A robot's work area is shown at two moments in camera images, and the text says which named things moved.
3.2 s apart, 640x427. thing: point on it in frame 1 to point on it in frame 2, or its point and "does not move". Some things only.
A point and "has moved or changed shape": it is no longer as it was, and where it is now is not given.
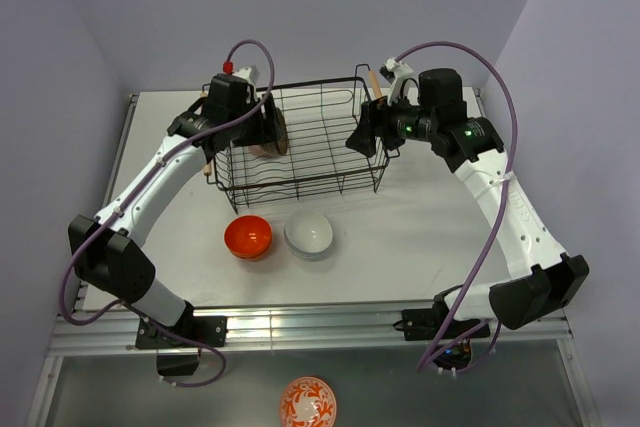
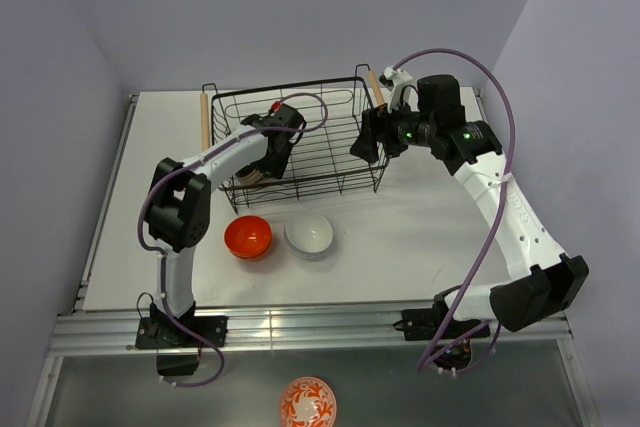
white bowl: (307, 235) does not move
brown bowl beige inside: (277, 148) has moved or changed shape
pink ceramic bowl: (264, 150) has moved or changed shape
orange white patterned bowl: (308, 402) does not move
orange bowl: (248, 237) does not move
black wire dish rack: (318, 163) does not move
